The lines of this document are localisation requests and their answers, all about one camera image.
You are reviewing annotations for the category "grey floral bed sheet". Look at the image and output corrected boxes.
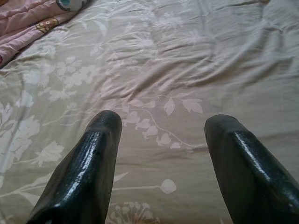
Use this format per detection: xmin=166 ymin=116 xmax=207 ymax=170
xmin=0 ymin=0 xmax=299 ymax=224

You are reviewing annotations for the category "pink cartoon print quilt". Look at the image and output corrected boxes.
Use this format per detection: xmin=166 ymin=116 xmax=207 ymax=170
xmin=0 ymin=0 xmax=94 ymax=68

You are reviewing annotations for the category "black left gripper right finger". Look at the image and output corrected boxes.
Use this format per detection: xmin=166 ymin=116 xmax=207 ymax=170
xmin=205 ymin=114 xmax=299 ymax=224

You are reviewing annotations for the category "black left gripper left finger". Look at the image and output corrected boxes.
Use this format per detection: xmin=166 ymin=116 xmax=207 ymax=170
xmin=27 ymin=110 xmax=123 ymax=224

